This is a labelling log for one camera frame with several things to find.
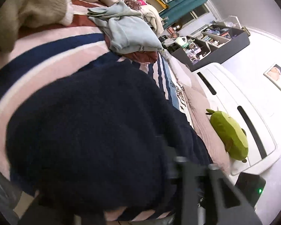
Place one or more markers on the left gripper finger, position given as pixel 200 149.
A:
pixel 206 195

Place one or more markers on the navy knit sweater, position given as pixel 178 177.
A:
pixel 97 141

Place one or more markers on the cream clothes pile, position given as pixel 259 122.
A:
pixel 153 18

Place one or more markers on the green avocado plush toy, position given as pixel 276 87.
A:
pixel 231 134

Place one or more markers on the pink pillow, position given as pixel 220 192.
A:
pixel 197 105
pixel 183 75

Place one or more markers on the white bed headboard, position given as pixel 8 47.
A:
pixel 224 94

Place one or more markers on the dark tall bookshelf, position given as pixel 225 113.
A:
pixel 213 43

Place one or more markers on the light blue garment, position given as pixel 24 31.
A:
pixel 125 28

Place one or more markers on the teal window curtain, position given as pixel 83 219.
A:
pixel 178 8

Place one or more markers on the pink satin bag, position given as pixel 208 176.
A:
pixel 133 4

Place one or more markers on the yellow wooden shelf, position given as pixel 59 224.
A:
pixel 159 5

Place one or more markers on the striped bed blanket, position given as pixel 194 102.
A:
pixel 43 57

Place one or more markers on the tan fleece garment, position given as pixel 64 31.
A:
pixel 30 13

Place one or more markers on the framed wall portrait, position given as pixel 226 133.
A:
pixel 274 75

